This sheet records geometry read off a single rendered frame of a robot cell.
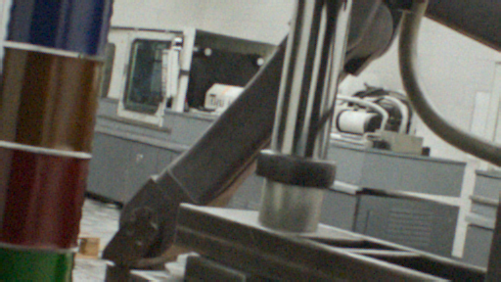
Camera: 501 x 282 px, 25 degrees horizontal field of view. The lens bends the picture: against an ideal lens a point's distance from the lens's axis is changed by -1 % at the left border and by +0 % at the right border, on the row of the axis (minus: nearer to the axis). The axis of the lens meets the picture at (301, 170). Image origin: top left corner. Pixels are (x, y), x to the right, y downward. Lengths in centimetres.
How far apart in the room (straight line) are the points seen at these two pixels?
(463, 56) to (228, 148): 883
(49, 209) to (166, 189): 66
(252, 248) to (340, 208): 705
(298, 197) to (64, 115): 29
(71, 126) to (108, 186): 1011
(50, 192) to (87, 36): 6
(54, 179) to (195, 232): 30
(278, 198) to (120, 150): 970
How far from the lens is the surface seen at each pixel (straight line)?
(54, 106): 41
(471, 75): 975
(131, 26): 1047
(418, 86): 74
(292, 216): 68
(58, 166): 41
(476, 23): 98
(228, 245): 67
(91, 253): 739
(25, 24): 41
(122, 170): 1030
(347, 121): 821
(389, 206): 777
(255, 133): 104
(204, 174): 105
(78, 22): 41
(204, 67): 977
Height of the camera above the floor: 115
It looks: 3 degrees down
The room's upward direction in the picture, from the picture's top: 9 degrees clockwise
